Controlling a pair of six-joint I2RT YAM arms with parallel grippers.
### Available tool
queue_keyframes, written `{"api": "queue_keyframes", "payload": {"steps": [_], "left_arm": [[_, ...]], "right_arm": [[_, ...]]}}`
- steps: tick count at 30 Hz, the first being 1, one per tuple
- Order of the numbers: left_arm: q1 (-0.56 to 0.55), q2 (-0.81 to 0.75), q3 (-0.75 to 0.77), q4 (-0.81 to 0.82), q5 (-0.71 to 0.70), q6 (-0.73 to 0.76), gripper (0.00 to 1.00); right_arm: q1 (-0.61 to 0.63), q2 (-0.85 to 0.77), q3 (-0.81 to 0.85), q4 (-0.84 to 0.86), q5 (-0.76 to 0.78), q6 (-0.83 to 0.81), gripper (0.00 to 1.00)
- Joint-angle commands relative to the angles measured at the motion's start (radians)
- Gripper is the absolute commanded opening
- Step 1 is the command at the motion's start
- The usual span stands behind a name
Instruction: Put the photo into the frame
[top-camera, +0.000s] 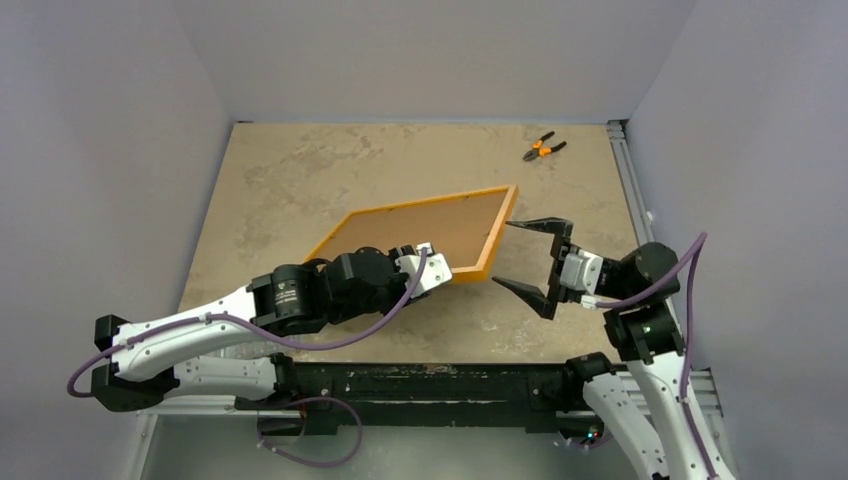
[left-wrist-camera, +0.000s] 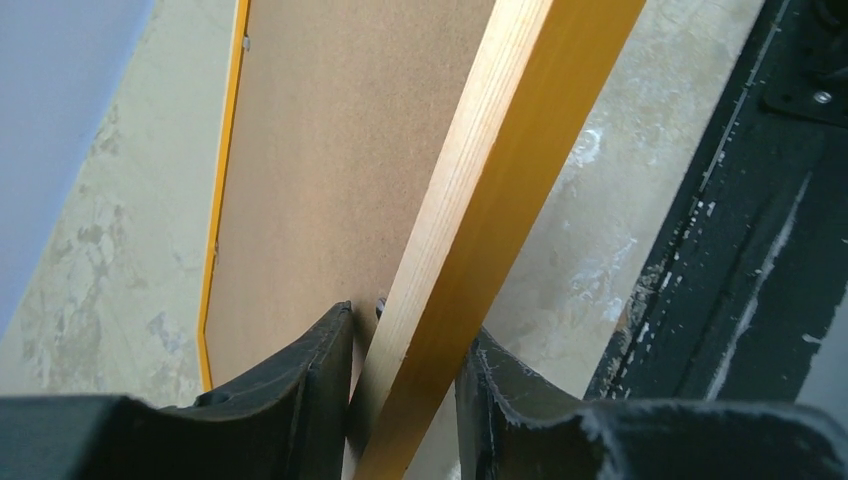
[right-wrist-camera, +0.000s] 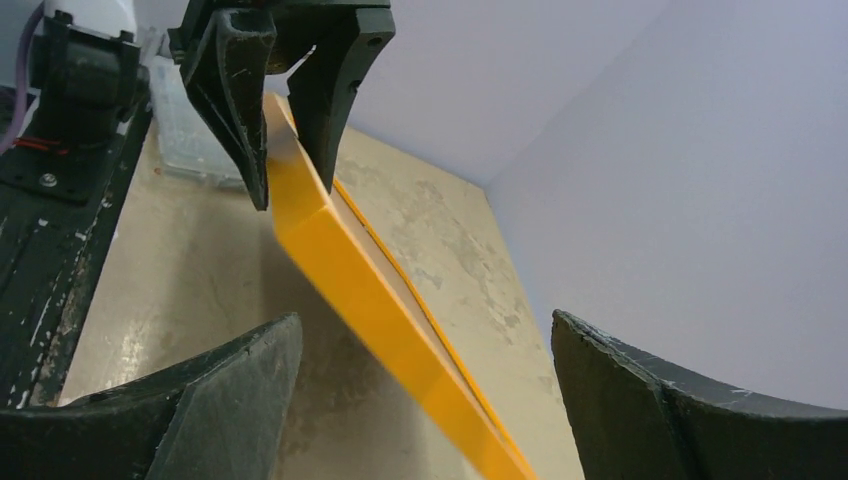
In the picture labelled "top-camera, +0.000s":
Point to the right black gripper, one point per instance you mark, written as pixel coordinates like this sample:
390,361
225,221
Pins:
558,266

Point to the orange wooden picture frame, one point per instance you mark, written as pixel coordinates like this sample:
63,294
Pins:
493,238

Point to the brown backing board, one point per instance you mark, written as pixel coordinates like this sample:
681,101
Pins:
430,228

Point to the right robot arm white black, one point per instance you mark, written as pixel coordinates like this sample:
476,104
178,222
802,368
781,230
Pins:
671,438

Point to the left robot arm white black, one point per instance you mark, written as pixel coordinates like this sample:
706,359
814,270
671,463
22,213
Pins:
319,305

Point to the orange black pliers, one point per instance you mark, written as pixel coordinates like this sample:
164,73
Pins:
539,148

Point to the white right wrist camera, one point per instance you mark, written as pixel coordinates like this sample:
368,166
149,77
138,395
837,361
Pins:
581,271

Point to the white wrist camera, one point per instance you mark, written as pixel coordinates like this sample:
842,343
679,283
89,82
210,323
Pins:
426,268
581,271

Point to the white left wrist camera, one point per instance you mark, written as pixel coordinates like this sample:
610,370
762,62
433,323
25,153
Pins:
426,268

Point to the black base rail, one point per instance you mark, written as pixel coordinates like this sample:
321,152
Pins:
529,396

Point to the aluminium extrusion rail front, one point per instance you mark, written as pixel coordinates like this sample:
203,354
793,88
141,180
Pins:
148,420

